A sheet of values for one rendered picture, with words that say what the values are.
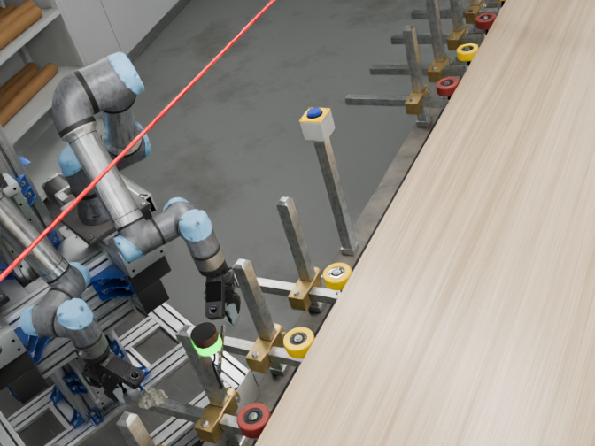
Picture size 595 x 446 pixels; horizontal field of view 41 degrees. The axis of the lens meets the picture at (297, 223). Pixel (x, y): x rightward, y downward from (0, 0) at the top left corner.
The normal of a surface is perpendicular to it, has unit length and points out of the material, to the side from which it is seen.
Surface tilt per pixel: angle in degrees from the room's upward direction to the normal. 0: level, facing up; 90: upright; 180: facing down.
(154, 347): 0
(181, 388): 0
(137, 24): 90
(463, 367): 0
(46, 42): 90
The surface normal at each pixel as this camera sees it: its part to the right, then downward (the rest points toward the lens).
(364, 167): -0.24, -0.76
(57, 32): -0.32, 0.64
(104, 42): 0.91, 0.03
